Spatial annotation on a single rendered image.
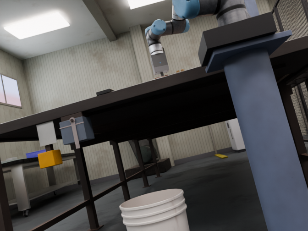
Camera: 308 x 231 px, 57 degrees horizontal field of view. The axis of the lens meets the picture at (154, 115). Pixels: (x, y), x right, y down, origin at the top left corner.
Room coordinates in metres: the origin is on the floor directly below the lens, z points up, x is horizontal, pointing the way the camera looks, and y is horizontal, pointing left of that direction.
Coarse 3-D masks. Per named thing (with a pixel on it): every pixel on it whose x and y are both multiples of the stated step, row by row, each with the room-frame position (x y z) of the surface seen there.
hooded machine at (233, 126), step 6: (228, 120) 6.55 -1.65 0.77; (234, 120) 6.46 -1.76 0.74; (228, 126) 6.75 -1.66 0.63; (234, 126) 6.46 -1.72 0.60; (228, 132) 6.95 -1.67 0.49; (234, 132) 6.47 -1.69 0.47; (240, 132) 6.46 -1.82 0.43; (234, 138) 6.48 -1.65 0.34; (240, 138) 6.46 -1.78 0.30; (234, 144) 6.62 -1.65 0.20; (240, 144) 6.46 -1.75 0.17; (240, 150) 6.50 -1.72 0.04
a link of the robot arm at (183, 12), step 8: (176, 0) 1.03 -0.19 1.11; (184, 0) 0.98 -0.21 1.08; (192, 0) 0.97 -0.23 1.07; (200, 0) 0.98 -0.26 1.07; (208, 0) 0.99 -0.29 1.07; (216, 0) 1.01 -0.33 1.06; (176, 8) 1.05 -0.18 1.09; (184, 8) 1.00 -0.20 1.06; (192, 8) 0.99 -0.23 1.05; (200, 8) 1.00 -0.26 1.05; (208, 8) 1.01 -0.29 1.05; (184, 16) 1.03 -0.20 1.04; (192, 16) 1.03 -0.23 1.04; (200, 16) 1.05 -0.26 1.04
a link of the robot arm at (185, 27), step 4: (172, 8) 1.45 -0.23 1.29; (172, 12) 1.46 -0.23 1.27; (172, 16) 1.47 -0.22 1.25; (176, 16) 1.45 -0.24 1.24; (172, 20) 1.49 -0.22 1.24; (176, 20) 1.47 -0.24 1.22; (180, 20) 1.46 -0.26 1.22; (184, 20) 1.48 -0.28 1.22; (172, 24) 1.48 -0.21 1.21; (176, 24) 1.48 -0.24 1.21; (180, 24) 1.48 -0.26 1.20; (184, 24) 1.49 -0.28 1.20; (188, 24) 1.50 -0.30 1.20; (172, 28) 1.48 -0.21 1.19; (176, 28) 1.49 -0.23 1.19; (180, 28) 1.50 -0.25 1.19; (184, 28) 1.51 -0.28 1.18; (188, 28) 1.52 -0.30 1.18; (172, 32) 1.50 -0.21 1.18; (176, 32) 1.51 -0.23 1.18; (180, 32) 1.52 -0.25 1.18; (184, 32) 1.53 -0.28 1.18
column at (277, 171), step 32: (288, 32) 0.93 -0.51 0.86; (224, 64) 1.06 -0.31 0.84; (256, 64) 0.99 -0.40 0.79; (256, 96) 0.99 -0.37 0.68; (256, 128) 1.00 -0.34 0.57; (288, 128) 1.01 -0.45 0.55; (256, 160) 1.03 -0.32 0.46; (288, 160) 0.99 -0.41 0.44; (288, 192) 0.99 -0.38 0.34; (288, 224) 1.00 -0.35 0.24
